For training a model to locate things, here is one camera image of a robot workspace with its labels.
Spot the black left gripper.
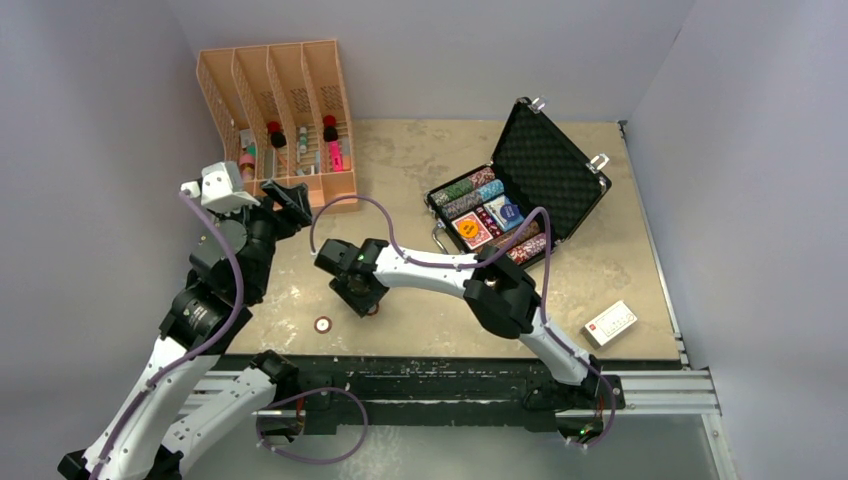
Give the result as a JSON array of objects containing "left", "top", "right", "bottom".
[{"left": 217, "top": 179, "right": 311, "bottom": 297}]

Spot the pink highlighter marker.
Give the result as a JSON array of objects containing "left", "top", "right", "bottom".
[{"left": 327, "top": 140, "right": 345, "bottom": 172}]

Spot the orange dealer button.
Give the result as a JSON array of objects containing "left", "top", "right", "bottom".
[{"left": 457, "top": 219, "right": 480, "bottom": 239}]

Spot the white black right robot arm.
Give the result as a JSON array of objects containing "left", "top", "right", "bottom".
[{"left": 314, "top": 239, "right": 601, "bottom": 407}]

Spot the black aluminium poker case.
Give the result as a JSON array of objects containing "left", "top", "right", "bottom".
[{"left": 424, "top": 97, "right": 612, "bottom": 268}]

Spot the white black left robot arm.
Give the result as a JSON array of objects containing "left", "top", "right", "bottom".
[{"left": 58, "top": 173, "right": 312, "bottom": 479}]

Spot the red black marker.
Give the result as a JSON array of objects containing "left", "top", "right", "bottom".
[
  {"left": 266, "top": 121, "right": 287, "bottom": 149},
  {"left": 322, "top": 115, "right": 339, "bottom": 143}
]

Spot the white playing card box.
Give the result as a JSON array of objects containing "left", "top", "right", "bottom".
[{"left": 582, "top": 300, "right": 638, "bottom": 348}]

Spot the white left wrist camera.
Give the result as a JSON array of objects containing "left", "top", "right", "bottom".
[{"left": 179, "top": 161, "right": 260, "bottom": 216}]

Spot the blue playing card deck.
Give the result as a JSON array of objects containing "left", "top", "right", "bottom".
[{"left": 483, "top": 195, "right": 524, "bottom": 232}]

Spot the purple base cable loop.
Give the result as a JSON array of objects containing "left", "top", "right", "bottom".
[{"left": 254, "top": 385, "right": 369, "bottom": 465}]

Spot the black metal base rail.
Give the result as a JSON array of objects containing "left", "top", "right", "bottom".
[{"left": 218, "top": 354, "right": 627, "bottom": 439}]

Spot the peach plastic desk organizer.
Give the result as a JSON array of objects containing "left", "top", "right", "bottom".
[{"left": 196, "top": 39, "right": 360, "bottom": 214}]

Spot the red playing card deck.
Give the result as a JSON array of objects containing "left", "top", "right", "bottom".
[{"left": 451, "top": 211, "right": 494, "bottom": 250}]

